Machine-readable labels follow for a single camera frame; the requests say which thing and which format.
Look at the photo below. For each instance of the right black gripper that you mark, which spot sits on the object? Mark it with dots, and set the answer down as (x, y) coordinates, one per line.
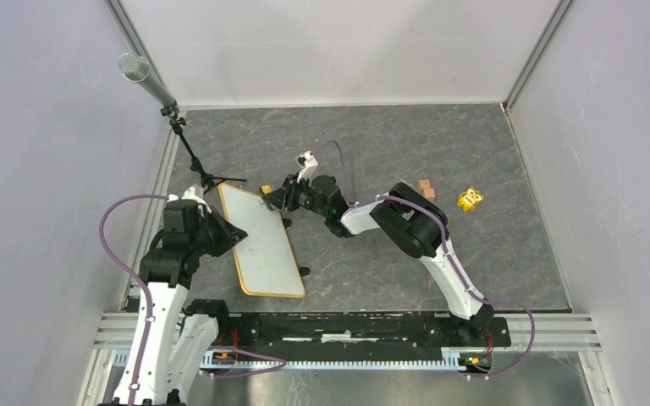
(286, 194)

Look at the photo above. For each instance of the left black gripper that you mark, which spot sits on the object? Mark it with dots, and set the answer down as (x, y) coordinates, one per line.
(231, 235)

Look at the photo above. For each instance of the yellow framed whiteboard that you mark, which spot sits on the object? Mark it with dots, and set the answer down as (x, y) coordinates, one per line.
(264, 260)

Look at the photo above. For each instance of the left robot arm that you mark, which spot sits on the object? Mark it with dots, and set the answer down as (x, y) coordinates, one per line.
(172, 337)

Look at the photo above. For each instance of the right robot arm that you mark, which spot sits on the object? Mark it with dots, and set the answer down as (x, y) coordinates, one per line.
(414, 224)

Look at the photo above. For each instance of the black microphone tripod stand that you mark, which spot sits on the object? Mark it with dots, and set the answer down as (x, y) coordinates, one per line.
(208, 181)

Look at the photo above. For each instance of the lower wooden cube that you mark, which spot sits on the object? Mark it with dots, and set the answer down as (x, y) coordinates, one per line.
(429, 194)

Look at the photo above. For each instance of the yellow owl toy block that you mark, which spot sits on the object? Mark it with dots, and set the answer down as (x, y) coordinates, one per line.
(470, 199)

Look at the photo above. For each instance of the silver microphone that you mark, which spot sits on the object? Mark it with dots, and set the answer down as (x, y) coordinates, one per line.
(136, 69)

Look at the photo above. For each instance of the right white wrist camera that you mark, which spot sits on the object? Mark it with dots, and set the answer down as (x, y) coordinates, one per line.
(308, 164)

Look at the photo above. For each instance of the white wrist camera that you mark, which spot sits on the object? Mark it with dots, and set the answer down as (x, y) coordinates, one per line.
(195, 193)
(308, 164)

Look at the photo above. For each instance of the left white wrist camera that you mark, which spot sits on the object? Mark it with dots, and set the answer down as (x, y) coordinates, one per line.
(195, 193)

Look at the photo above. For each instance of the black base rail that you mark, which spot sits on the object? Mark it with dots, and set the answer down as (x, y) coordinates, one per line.
(359, 336)

